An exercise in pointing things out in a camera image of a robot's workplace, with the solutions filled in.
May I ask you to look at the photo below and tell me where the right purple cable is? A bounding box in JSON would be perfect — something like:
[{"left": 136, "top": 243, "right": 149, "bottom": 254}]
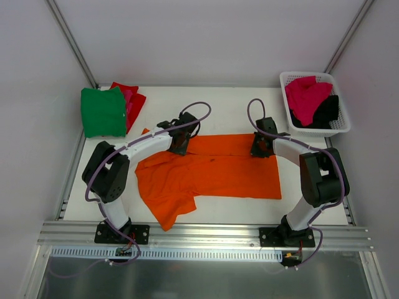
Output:
[{"left": 247, "top": 98, "right": 350, "bottom": 275}]

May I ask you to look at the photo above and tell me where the white plastic basket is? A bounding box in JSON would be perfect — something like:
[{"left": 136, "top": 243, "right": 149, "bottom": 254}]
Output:
[{"left": 280, "top": 71, "right": 351, "bottom": 137}]

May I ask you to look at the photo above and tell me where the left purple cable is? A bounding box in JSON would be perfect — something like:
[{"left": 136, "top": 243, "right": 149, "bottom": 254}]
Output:
[{"left": 46, "top": 101, "right": 213, "bottom": 278}]

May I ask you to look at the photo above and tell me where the green folded t shirt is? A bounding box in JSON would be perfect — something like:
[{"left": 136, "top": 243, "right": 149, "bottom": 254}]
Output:
[{"left": 80, "top": 87, "right": 127, "bottom": 138}]

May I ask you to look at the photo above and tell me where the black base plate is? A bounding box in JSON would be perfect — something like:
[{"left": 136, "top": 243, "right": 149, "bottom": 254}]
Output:
[
  {"left": 94, "top": 222, "right": 150, "bottom": 247},
  {"left": 259, "top": 226, "right": 315, "bottom": 248}
]

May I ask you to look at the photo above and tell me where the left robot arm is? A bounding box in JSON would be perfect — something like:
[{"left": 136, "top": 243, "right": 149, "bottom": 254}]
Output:
[{"left": 82, "top": 112, "right": 200, "bottom": 243}]

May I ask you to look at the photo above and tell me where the orange t shirt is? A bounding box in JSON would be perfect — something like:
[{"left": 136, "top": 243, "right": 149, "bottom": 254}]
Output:
[{"left": 135, "top": 134, "right": 282, "bottom": 231}]

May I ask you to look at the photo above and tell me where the purple cable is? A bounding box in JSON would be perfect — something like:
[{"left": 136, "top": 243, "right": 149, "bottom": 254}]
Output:
[
  {"left": 46, "top": 101, "right": 213, "bottom": 278},
  {"left": 247, "top": 98, "right": 350, "bottom": 275}
]

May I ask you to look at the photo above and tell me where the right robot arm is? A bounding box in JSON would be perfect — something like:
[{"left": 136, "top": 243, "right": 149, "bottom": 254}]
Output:
[{"left": 251, "top": 117, "right": 349, "bottom": 247}]

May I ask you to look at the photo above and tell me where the white slotted cable duct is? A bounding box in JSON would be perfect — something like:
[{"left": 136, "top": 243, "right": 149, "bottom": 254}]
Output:
[{"left": 50, "top": 246, "right": 282, "bottom": 263}]

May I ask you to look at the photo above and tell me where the black t shirt in basket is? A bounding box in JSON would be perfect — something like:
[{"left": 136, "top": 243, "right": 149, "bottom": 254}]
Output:
[{"left": 290, "top": 95, "right": 339, "bottom": 130}]

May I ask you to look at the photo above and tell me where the pink folded t shirt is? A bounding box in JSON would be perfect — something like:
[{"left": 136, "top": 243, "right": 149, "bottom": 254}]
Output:
[{"left": 123, "top": 90, "right": 133, "bottom": 132}]

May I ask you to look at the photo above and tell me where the red folded t shirt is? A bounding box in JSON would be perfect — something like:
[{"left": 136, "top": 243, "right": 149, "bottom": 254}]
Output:
[{"left": 111, "top": 82, "right": 147, "bottom": 133}]

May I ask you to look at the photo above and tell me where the aluminium mounting rail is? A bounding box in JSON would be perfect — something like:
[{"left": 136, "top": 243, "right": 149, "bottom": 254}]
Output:
[{"left": 37, "top": 221, "right": 375, "bottom": 252}]

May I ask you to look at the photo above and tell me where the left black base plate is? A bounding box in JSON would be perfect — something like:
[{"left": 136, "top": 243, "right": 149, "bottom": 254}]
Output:
[{"left": 94, "top": 222, "right": 150, "bottom": 247}]

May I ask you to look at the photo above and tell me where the magenta t shirt in basket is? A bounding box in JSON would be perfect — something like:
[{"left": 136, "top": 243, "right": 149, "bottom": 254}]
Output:
[{"left": 284, "top": 75, "right": 333, "bottom": 126}]

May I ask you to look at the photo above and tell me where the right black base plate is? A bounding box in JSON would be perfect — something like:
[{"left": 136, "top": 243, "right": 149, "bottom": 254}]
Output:
[{"left": 259, "top": 226, "right": 315, "bottom": 248}]

